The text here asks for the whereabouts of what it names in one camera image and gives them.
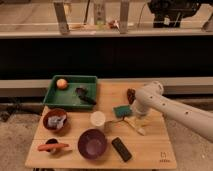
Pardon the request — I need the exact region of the white cup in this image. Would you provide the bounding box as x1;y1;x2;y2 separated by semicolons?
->
90;111;106;127

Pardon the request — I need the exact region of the orange round fruit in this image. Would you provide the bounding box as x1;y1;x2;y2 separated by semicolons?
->
56;79;68;89

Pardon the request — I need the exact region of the green sponge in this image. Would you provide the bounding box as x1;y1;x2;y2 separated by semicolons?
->
113;105;132;118

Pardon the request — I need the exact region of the orange carrot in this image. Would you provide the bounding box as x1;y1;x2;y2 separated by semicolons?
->
37;143;69;151

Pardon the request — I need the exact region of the black tool in tray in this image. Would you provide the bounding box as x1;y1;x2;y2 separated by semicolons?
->
75;88;96;105

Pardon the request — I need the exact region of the green plastic tray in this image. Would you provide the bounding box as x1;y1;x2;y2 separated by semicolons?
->
43;75;98;110

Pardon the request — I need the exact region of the black machine in background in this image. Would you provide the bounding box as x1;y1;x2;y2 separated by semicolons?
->
148;0;201;28

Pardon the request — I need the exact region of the small dark cup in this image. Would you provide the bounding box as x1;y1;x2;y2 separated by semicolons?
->
45;138;58;154

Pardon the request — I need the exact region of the purple bowl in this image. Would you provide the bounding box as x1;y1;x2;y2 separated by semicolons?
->
78;129;107;160

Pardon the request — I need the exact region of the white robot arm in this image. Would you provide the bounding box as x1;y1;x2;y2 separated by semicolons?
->
132;81;213;143

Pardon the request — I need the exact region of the black rectangular remote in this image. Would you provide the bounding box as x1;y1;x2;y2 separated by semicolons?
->
111;137;132;162

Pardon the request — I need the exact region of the crumpled grey wrapper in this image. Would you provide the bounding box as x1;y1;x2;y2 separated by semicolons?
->
47;115;66;130

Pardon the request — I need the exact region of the brown bowl with wrapper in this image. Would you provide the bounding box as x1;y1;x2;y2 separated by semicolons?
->
43;108;67;132

